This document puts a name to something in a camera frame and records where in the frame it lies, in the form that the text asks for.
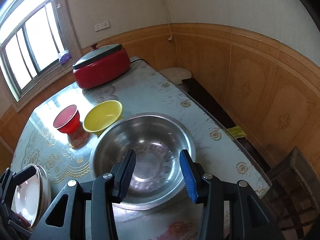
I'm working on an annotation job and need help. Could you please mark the yellow plastic bowl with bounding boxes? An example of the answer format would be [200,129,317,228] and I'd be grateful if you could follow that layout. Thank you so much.
[82,100,123,136]

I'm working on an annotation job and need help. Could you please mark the red plastic bowl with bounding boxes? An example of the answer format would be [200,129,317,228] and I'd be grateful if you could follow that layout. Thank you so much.
[53,105,80,135]

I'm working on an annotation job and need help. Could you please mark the white power cable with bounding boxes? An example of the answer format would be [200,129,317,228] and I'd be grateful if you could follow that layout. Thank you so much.
[158,0,174,42]

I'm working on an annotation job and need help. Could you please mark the purple cloth on windowsill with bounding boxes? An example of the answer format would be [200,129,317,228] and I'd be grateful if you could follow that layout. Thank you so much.
[58,50,72,64]

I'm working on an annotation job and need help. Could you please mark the white deep plate blue flowers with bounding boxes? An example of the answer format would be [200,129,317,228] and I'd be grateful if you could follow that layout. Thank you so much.
[11,164,52,229]

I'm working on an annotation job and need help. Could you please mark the red electric cooking pot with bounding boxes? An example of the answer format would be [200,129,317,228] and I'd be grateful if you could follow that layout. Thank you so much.
[73,44,131,89]

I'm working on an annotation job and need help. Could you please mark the round white stool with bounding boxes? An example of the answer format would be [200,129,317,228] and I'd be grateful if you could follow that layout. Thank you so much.
[159,67,192,86]

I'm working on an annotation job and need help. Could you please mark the wooden chair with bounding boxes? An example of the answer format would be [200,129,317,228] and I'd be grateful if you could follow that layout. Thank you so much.
[263,147,319,239]

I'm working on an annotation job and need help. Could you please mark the stainless steel bowl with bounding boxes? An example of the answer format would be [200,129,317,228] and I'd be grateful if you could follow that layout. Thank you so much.
[90,113,196,210]

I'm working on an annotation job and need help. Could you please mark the white wall socket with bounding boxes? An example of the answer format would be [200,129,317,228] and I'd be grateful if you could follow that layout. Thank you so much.
[94,21,110,32]

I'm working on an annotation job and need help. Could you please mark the window with metal frame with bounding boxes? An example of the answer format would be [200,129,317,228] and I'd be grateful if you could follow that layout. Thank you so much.
[1,0,81,112]

